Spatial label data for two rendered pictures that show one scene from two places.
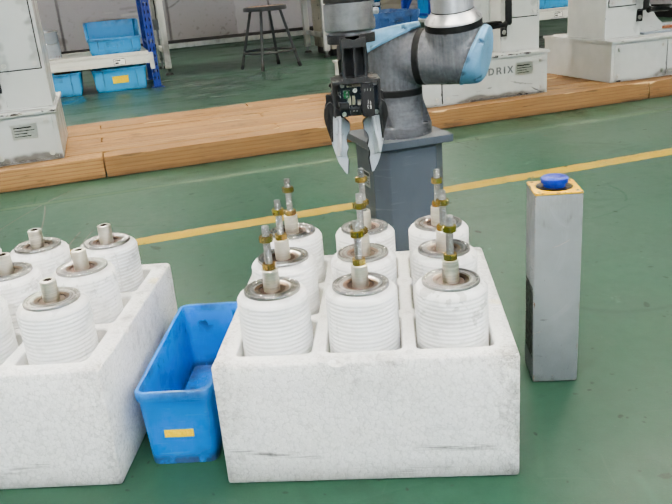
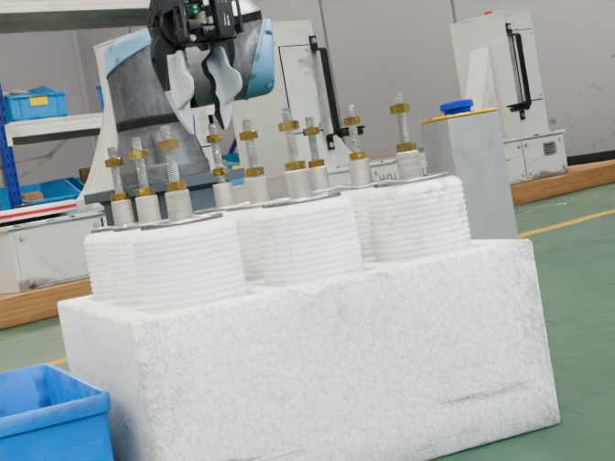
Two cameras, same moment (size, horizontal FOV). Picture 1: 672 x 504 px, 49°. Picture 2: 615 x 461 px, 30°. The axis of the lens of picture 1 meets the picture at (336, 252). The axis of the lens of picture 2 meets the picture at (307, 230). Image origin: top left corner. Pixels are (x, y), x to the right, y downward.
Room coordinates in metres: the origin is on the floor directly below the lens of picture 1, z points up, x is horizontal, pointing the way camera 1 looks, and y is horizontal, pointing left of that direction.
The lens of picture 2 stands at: (-0.06, 0.45, 0.28)
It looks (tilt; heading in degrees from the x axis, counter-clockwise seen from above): 3 degrees down; 334
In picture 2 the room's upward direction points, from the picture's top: 10 degrees counter-clockwise
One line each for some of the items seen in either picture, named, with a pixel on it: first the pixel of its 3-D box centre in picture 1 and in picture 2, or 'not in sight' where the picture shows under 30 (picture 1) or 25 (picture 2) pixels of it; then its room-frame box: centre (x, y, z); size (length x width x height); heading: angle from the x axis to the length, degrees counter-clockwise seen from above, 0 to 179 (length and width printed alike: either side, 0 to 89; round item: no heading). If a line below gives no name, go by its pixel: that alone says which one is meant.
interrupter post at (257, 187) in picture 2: (362, 245); (258, 193); (1.02, -0.04, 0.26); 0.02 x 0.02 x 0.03
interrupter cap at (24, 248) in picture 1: (38, 246); not in sight; (1.19, 0.50, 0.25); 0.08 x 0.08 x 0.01
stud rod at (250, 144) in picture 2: (360, 218); (252, 155); (1.02, -0.04, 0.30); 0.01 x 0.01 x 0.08
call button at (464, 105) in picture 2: (554, 182); (457, 110); (1.07, -0.33, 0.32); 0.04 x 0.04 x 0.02
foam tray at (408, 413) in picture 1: (369, 351); (286, 357); (1.02, -0.04, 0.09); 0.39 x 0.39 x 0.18; 85
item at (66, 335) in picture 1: (65, 358); not in sight; (0.95, 0.39, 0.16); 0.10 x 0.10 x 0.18
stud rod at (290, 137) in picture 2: (357, 248); (292, 147); (0.91, -0.03, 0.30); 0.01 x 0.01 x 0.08
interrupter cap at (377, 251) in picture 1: (362, 253); (260, 205); (1.02, -0.04, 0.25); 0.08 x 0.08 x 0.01
